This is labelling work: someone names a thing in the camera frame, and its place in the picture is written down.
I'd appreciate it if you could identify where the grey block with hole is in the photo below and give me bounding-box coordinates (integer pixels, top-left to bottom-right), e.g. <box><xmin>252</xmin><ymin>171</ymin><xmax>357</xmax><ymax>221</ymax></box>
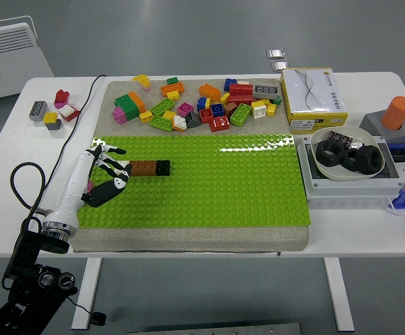
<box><xmin>358</xmin><ymin>110</ymin><xmax>405</xmax><ymax>144</ymax></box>

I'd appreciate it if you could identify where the white zip tie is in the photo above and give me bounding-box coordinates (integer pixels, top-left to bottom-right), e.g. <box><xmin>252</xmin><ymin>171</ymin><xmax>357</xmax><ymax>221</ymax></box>
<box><xmin>385</xmin><ymin>197</ymin><xmax>405</xmax><ymax>218</ymax></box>

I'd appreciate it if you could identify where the black toy brick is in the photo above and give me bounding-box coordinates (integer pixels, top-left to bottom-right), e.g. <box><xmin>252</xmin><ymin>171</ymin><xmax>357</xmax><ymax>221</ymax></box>
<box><xmin>155</xmin><ymin>159</ymin><xmax>171</xmax><ymax>177</ymax></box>

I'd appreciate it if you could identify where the orange cylinder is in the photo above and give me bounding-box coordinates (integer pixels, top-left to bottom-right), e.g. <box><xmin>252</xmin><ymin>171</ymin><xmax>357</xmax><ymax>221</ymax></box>
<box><xmin>381</xmin><ymin>96</ymin><xmax>405</xmax><ymax>132</ymax></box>

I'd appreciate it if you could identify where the lime green toy brick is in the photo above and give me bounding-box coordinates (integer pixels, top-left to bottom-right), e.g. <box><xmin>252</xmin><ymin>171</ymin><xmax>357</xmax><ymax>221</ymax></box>
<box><xmin>149</xmin><ymin>98</ymin><xmax>176</xmax><ymax>117</ymax></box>
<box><xmin>229</xmin><ymin>103</ymin><xmax>252</xmax><ymax>128</ymax></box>
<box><xmin>148</xmin><ymin>114</ymin><xmax>174</xmax><ymax>133</ymax></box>

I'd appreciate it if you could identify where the black cord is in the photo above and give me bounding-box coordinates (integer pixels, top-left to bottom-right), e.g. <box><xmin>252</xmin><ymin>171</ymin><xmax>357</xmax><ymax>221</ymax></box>
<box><xmin>45</xmin><ymin>74</ymin><xmax>107</xmax><ymax>186</ymax></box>

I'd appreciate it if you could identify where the large black nut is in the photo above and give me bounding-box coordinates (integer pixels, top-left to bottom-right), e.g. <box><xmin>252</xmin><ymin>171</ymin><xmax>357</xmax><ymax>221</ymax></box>
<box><xmin>342</xmin><ymin>148</ymin><xmax>360</xmax><ymax>172</ymax></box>
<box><xmin>355</xmin><ymin>145</ymin><xmax>384</xmax><ymax>174</ymax></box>
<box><xmin>315</xmin><ymin>140</ymin><xmax>346</xmax><ymax>171</ymax></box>

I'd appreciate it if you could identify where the white and yellow cardboard box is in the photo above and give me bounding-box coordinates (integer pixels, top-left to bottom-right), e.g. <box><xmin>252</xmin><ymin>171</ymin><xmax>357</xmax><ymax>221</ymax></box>
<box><xmin>280</xmin><ymin>68</ymin><xmax>349</xmax><ymax>135</ymax></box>

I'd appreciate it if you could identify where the purple circuit board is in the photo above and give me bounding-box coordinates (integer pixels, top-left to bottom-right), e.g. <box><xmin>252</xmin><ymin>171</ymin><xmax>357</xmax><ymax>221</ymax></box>
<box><xmin>327</xmin><ymin>131</ymin><xmax>354</xmax><ymax>148</ymax></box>

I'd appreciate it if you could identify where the dark grey sloped brick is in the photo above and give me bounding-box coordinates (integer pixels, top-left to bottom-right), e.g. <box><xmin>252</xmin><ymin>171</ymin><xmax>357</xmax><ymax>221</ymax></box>
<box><xmin>184</xmin><ymin>111</ymin><xmax>202</xmax><ymax>129</ymax></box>

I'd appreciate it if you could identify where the large dark green brick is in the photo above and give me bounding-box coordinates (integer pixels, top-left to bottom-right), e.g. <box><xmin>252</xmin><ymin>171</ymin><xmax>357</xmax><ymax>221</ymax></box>
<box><xmin>114</xmin><ymin>94</ymin><xmax>141</xmax><ymax>121</ymax></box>

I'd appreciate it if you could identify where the yellow sloped toy brick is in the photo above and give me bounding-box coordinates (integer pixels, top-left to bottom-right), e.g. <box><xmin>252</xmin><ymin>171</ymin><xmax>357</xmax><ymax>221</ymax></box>
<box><xmin>131</xmin><ymin>74</ymin><xmax>151</xmax><ymax>88</ymax></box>

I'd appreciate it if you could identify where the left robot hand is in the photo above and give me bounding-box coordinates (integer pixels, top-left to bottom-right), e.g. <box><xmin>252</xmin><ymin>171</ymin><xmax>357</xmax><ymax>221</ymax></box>
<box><xmin>44</xmin><ymin>144</ymin><xmax>134</xmax><ymax>230</ymax></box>

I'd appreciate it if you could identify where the white panel heater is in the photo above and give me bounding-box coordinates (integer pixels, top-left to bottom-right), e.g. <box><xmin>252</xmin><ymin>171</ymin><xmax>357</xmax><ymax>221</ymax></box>
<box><xmin>0</xmin><ymin>15</ymin><xmax>56</xmax><ymax>103</ymax></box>

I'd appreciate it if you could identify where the large red toy brick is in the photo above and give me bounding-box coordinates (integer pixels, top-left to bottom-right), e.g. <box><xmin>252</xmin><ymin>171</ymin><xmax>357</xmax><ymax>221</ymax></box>
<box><xmin>228</xmin><ymin>83</ymin><xmax>254</xmax><ymax>105</ymax></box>

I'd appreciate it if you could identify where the green studded baseplate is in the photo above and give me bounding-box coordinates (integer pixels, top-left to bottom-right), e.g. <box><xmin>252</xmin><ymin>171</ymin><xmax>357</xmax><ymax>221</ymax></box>
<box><xmin>76</xmin><ymin>132</ymin><xmax>311</xmax><ymax>230</ymax></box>

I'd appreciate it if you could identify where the grey junction box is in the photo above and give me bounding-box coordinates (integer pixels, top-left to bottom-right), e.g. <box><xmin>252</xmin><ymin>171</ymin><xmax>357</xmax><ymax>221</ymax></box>
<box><xmin>296</xmin><ymin>134</ymin><xmax>404</xmax><ymax>210</ymax></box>

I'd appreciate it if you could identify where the large orange toy brick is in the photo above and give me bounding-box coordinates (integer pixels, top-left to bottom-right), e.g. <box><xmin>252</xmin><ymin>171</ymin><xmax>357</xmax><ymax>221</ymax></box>
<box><xmin>127</xmin><ymin>90</ymin><xmax>147</xmax><ymax>114</ymax></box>

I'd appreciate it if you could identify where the white table leg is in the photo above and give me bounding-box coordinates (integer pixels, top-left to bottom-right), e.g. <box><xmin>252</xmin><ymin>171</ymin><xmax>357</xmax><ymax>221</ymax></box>
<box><xmin>70</xmin><ymin>257</ymin><xmax>102</xmax><ymax>331</ymax></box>
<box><xmin>322</xmin><ymin>256</ymin><xmax>356</xmax><ymax>332</ymax></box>

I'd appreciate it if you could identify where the white bowl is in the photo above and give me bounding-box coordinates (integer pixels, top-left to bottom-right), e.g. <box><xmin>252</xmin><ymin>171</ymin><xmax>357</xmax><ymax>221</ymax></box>
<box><xmin>310</xmin><ymin>126</ymin><xmax>386</xmax><ymax>181</ymax></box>

